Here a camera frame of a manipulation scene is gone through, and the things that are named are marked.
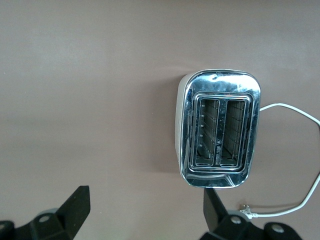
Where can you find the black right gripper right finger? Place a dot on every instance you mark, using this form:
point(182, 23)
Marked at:
point(225, 225)

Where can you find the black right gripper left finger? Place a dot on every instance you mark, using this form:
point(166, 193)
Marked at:
point(50, 222)

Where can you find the cream chrome two-slot toaster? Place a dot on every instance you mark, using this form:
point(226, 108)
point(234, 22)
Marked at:
point(225, 87)

